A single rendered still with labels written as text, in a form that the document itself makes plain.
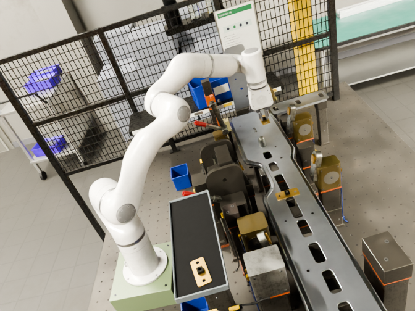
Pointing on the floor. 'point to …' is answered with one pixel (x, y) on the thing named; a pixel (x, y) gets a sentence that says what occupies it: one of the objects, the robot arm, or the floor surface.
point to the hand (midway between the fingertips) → (263, 115)
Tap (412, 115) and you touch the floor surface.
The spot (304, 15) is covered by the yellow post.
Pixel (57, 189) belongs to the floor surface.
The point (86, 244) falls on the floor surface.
